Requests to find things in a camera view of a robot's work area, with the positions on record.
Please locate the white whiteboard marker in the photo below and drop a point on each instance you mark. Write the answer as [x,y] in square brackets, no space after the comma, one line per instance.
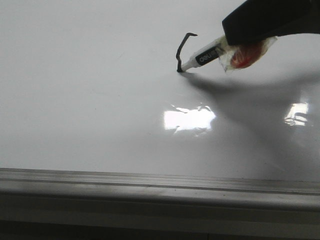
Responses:
[205,55]

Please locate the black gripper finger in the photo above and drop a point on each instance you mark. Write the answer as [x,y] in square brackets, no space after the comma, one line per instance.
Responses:
[256,20]

